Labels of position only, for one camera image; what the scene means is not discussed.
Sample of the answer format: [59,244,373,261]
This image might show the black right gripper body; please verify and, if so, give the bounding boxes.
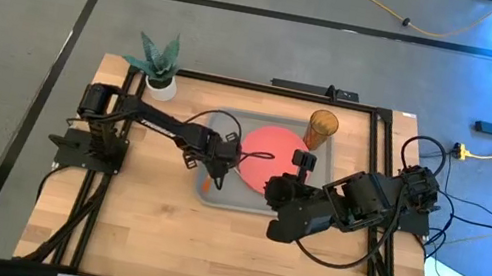
[287,148,320,187]

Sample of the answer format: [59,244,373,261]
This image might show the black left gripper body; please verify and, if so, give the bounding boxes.
[183,123,247,179]

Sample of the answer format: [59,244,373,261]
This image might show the metal fork orange handle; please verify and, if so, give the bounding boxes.
[200,174,215,195]

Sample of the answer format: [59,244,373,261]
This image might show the grey plastic tray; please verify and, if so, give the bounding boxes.
[191,103,344,228]

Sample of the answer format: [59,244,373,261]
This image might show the amber faceted plastic cup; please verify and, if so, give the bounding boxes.
[302,107,343,156]

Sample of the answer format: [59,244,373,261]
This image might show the round pink plate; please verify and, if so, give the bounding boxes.
[232,120,317,203]

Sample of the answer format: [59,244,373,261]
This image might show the white plant pot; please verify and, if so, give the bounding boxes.
[141,70,181,104]

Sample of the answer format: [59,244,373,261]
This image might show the green snake plant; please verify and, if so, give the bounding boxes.
[118,27,185,85]

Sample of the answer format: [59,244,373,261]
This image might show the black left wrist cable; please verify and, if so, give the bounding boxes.
[177,103,283,164]

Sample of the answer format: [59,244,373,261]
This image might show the black aluminium table frame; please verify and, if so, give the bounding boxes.
[12,44,467,276]

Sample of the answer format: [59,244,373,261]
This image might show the black bar bracket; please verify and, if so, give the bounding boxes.
[270,76,362,104]

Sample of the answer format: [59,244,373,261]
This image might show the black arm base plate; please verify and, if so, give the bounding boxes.
[391,204,433,238]
[43,123,131,177]

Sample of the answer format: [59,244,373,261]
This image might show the yellow cable black connector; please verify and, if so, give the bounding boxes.
[348,0,492,49]

